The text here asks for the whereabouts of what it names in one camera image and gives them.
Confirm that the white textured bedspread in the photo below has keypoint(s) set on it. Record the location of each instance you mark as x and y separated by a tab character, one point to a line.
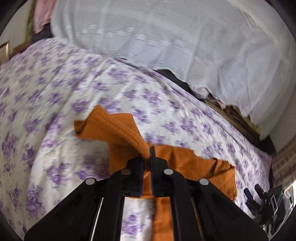
241	52

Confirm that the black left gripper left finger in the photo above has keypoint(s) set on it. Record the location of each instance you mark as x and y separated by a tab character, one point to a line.
94	210

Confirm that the purple floral bed sheet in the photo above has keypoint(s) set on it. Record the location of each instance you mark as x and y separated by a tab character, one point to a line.
51	84

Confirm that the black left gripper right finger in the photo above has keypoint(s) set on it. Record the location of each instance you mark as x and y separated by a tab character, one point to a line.
199	210

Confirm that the brown brick pattern curtain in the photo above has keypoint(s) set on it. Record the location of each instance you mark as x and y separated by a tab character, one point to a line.
283	166

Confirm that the dark wooden bed frame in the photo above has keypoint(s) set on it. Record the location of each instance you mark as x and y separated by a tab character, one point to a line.
231	113

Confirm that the orange knitted baby cardigan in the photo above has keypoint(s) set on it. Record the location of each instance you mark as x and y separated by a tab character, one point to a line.
125	142

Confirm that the pink cloth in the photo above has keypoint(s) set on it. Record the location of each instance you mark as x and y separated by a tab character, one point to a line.
43	13

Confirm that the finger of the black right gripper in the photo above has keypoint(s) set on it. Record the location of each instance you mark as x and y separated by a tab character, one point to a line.
252	205

